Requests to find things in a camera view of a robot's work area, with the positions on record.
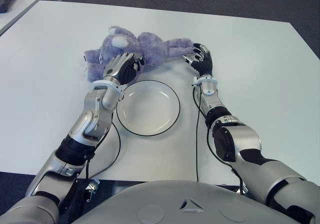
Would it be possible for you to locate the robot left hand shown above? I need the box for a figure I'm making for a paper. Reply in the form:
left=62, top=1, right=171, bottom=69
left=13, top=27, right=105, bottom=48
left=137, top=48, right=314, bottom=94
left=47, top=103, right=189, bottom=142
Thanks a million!
left=102, top=51, right=146, bottom=85

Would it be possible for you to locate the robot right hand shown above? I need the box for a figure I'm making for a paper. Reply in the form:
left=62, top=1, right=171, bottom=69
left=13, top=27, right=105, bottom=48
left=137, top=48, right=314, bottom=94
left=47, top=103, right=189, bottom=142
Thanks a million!
left=181, top=42, right=214, bottom=77

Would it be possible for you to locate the purple plush bunny doll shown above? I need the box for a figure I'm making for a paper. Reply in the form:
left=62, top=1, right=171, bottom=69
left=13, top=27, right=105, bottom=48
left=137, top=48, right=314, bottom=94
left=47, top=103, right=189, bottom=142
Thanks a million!
left=83, top=25, right=201, bottom=83

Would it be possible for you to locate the white plate black rim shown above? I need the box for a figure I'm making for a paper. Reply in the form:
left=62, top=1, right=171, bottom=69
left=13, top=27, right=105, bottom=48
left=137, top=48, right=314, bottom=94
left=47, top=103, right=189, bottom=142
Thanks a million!
left=116, top=79, right=181, bottom=137

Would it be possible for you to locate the metal table clamp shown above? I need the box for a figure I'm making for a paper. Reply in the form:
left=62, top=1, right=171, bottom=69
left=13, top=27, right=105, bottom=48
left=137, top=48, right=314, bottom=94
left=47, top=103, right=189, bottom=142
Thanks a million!
left=84, top=180, right=101, bottom=205
left=234, top=183, right=250, bottom=196

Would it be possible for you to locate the black handheld controller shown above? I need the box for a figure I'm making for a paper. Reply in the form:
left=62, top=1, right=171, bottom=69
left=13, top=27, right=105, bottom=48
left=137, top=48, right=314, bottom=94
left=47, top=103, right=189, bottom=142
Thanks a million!
left=0, top=0, right=20, bottom=14

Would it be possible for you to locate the grey robot torso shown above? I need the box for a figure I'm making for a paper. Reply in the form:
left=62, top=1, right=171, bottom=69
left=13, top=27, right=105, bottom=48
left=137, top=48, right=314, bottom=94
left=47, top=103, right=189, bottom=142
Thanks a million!
left=72, top=180, right=298, bottom=224

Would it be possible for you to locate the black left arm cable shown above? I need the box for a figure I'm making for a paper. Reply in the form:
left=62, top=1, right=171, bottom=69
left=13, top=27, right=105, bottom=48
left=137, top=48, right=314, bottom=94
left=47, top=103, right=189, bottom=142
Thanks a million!
left=84, top=121, right=122, bottom=180

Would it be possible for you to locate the black right arm cable loop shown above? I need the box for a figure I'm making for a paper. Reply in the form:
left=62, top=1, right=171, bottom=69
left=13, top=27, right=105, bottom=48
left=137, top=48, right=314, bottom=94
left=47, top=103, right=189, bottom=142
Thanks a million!
left=205, top=127, right=234, bottom=168

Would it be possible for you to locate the long thin black cable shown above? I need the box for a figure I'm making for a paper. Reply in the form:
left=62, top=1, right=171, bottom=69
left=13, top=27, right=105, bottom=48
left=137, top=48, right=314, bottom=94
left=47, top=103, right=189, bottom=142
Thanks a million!
left=191, top=87, right=201, bottom=183

